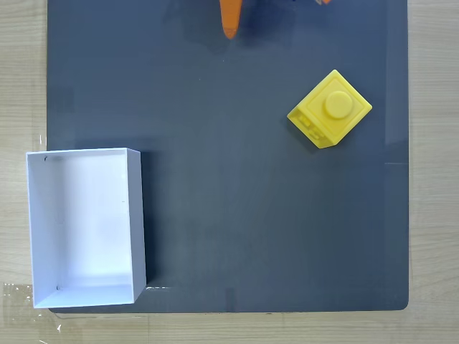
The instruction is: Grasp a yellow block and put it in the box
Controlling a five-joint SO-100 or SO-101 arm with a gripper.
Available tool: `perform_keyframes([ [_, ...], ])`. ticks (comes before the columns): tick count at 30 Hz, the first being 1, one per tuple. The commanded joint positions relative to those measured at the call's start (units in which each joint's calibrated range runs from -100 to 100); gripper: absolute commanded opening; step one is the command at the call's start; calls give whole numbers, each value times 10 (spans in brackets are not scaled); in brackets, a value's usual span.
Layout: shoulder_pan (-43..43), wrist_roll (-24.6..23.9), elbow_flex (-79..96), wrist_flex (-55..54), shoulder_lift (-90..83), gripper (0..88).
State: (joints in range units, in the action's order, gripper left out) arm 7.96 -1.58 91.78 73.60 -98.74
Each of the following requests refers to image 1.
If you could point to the clear tape strip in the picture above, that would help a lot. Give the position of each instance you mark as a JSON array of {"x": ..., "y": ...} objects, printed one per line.
[{"x": 18, "y": 297}]

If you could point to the white open box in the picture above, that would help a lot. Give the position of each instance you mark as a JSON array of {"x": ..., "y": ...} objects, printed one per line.
[{"x": 82, "y": 229}]

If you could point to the yellow toy block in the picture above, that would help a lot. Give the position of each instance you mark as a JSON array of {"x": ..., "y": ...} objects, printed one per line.
[{"x": 330, "y": 111}]

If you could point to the dark grey mat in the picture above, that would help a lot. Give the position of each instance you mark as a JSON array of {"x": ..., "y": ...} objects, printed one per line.
[{"x": 233, "y": 179}]

